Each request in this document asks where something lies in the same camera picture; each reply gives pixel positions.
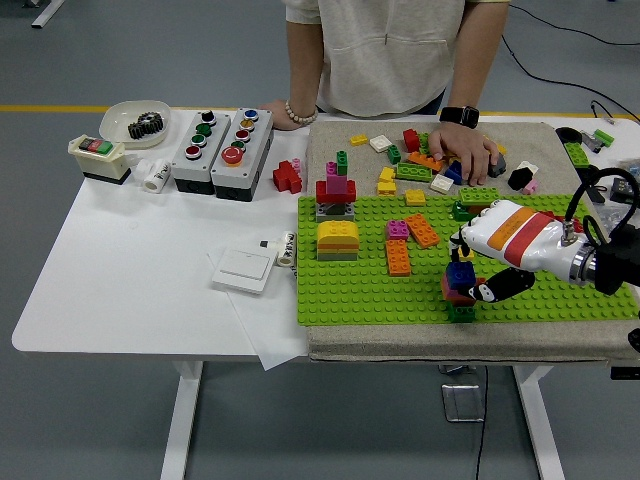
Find person's right hand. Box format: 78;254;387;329
258;97;310;132

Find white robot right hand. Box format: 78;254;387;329
446;197;586;305

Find person's left hand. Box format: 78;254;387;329
427;124;501;188

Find orange long toy brick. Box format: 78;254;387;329
403;213;441;250
384;238;413;277
405;149;445;173

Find black toy piece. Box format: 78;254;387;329
507;167;535;192

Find green long toy brick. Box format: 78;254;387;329
395;161;434;183
563;141;592;169

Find dark green arch brick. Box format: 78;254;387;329
451;200;489;223

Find red cross-shaped brick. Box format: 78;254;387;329
272;159;304;195

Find magenta tall toy brick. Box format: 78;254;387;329
325;162;350;196

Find red wide toy brick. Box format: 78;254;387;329
314;180;358;205

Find dark green toy brick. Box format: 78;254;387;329
447;304;478;325

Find yellow rounded toy brick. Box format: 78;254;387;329
316;219;360;246

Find green studded baseplate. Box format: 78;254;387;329
295;192;640;327

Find black wristwatch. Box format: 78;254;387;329
438;105;481;130

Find grey emergency-stop button box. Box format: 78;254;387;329
210;107;275;203

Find grey-brown mat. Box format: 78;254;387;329
304;119;640;362

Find grey push-button box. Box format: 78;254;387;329
170;108;233;196

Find clear plastic bag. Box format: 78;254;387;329
599;205;626;236

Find black box yellow marks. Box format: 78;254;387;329
610;175;634;204

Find person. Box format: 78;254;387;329
257;0;512;188

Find black gear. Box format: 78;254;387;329
126;110;166;141

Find white labelled tube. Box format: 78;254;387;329
275;229;299;268
142;158;173;195

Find white bowl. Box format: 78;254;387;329
97;99;173;151

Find silver floor box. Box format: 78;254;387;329
440;382;487;424

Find white table leg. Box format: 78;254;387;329
510;364;567;480
159;360;205;480

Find white paper sheet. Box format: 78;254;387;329
206;248;312;373

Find white foot of table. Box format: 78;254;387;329
30;0;67;29

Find bead bracelet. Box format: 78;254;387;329
284;98;319;130

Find black floor cable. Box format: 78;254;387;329
501;4;640;125

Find white wall switch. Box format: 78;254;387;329
209;247;274;296

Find beige red-green switch box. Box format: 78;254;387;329
67;134;133;187

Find black hanging cable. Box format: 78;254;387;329
473;366;490;480

